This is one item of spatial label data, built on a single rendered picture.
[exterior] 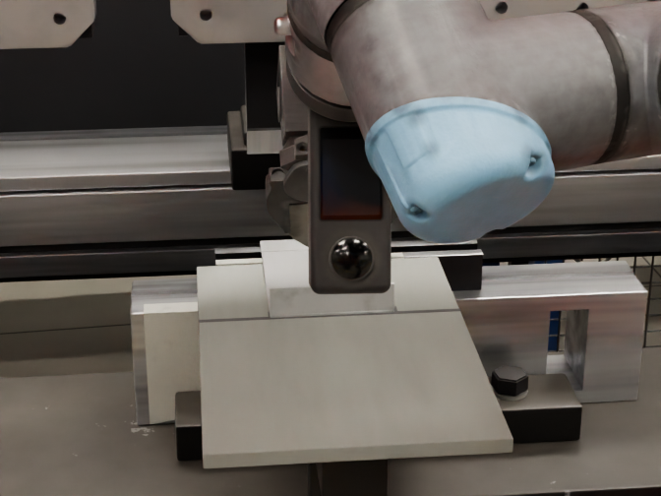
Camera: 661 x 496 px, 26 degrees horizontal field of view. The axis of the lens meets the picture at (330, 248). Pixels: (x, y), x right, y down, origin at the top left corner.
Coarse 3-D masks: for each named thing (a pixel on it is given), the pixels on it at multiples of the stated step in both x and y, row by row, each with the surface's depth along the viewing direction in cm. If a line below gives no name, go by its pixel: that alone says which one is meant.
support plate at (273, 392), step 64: (256, 320) 97; (320, 320) 97; (384, 320) 97; (448, 320) 97; (256, 384) 89; (320, 384) 89; (384, 384) 89; (448, 384) 89; (256, 448) 82; (320, 448) 82; (384, 448) 82; (448, 448) 83
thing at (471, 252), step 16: (224, 256) 108; (240, 256) 108; (256, 256) 108; (416, 256) 107; (432, 256) 107; (448, 256) 107; (464, 256) 107; (480, 256) 108; (448, 272) 108; (464, 272) 108; (480, 272) 108; (464, 288) 109; (480, 288) 109
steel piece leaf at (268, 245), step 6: (270, 240) 109; (276, 240) 109; (282, 240) 109; (288, 240) 109; (294, 240) 109; (264, 246) 108; (270, 246) 108; (276, 246) 108; (282, 246) 108; (288, 246) 108; (294, 246) 108; (300, 246) 108; (306, 246) 108
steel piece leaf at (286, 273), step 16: (272, 256) 106; (288, 256) 106; (304, 256) 106; (272, 272) 104; (288, 272) 104; (304, 272) 104; (272, 288) 97; (288, 288) 97; (304, 288) 97; (272, 304) 97; (288, 304) 97; (304, 304) 97; (320, 304) 97; (336, 304) 98; (352, 304) 98; (368, 304) 98; (384, 304) 98
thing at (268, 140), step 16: (256, 48) 100; (272, 48) 100; (256, 64) 100; (272, 64) 101; (256, 80) 101; (272, 80) 101; (256, 96) 101; (272, 96) 102; (256, 112) 102; (272, 112) 102; (256, 128) 102; (272, 128) 103; (256, 144) 104; (272, 144) 104
